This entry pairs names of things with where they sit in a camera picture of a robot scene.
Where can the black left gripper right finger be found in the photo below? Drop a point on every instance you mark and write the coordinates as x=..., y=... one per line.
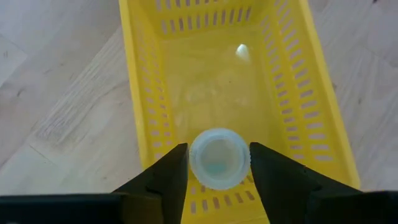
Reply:
x=280, y=180

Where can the small white capped bottle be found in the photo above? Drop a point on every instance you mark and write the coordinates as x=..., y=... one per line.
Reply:
x=219, y=158

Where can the yellow slotted plastic bin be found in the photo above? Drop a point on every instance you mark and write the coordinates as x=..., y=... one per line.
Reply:
x=217, y=77

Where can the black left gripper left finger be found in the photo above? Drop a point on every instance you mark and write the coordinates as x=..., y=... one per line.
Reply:
x=168, y=180

